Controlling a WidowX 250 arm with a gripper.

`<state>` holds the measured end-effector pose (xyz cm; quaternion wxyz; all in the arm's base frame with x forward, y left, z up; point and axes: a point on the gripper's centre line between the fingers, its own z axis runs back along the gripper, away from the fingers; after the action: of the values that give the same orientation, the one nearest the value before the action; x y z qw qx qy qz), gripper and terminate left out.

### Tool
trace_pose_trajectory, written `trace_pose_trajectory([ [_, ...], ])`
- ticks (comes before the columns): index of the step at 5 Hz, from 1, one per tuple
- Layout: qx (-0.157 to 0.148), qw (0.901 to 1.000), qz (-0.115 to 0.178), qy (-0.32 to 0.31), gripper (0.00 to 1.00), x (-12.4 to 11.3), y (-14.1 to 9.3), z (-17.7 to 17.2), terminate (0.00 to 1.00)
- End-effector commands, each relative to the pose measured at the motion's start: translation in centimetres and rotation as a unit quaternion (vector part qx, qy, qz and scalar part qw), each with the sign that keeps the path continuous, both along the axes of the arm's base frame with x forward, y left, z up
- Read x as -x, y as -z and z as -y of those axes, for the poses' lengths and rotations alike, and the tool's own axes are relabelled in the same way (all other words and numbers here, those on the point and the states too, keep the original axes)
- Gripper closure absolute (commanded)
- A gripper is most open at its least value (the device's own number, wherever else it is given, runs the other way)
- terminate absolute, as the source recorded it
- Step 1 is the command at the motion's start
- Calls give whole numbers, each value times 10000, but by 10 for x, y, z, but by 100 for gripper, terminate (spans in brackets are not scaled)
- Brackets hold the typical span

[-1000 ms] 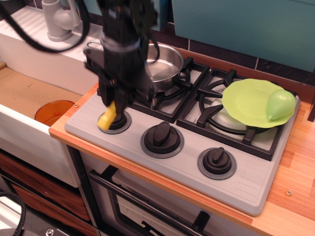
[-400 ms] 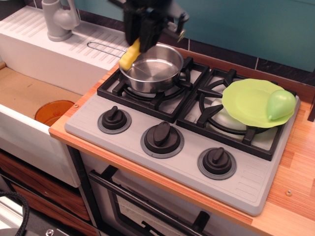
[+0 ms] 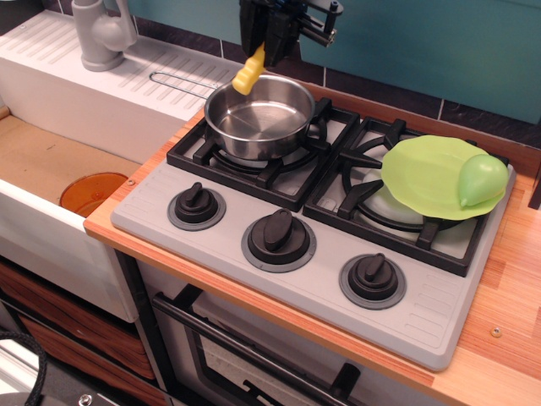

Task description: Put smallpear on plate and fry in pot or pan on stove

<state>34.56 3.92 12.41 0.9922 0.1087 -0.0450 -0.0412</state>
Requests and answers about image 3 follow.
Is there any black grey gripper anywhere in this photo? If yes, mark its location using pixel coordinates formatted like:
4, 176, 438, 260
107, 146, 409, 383
239, 0, 342, 67

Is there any yellow toy corn piece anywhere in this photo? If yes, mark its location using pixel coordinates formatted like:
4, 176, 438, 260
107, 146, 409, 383
232, 43, 265, 96

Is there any small green pear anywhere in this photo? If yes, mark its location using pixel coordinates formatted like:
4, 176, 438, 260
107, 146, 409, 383
458, 154, 509, 208

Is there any stainless steel pan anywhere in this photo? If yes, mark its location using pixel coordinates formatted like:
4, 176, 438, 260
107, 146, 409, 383
149, 70, 315, 161

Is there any black left stove knob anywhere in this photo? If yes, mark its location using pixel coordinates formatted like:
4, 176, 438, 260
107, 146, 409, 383
167, 182, 227, 232

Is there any black stove knob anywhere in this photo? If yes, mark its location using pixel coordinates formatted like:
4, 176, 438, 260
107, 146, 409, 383
167, 182, 227, 232
339, 253, 407, 310
241, 209, 317, 273

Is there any light green plate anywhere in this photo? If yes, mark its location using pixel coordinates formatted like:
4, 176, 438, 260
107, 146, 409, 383
381, 134, 504, 221

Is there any black middle stove knob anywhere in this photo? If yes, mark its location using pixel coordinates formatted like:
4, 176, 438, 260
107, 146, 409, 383
241, 209, 317, 273

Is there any grey toy stove top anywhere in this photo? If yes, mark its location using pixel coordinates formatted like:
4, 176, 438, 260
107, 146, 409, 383
111, 99, 516, 370

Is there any black right stove knob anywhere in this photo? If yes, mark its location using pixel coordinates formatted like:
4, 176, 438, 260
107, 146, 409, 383
339, 253, 407, 310

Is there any black left burner grate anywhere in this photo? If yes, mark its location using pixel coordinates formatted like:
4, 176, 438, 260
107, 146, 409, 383
167, 97, 361, 211

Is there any black burner grate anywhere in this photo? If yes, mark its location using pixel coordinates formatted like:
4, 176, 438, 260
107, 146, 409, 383
303, 118, 514, 277
167, 97, 361, 211

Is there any grey toy faucet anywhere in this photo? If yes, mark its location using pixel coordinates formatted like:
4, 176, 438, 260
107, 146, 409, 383
72, 0, 137, 72

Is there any black right burner grate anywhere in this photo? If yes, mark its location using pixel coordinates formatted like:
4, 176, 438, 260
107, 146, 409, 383
303, 118, 514, 277

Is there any white toy sink unit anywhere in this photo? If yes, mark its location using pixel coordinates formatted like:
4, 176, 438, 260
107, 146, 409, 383
1, 11, 238, 322

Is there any orange translucent bowl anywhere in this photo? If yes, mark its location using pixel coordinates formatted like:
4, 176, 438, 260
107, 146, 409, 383
59, 172, 128, 217

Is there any oven door with window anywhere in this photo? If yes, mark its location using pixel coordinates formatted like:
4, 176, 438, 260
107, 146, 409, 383
139, 263, 438, 405

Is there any wood grain drawer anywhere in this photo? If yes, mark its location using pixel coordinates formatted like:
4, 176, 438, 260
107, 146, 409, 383
1, 258, 167, 405

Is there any black oven door handle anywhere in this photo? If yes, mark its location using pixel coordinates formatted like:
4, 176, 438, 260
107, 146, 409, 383
152, 288, 360, 405

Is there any black braided cable foreground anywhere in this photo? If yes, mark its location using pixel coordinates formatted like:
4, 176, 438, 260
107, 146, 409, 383
1, 332, 47, 406

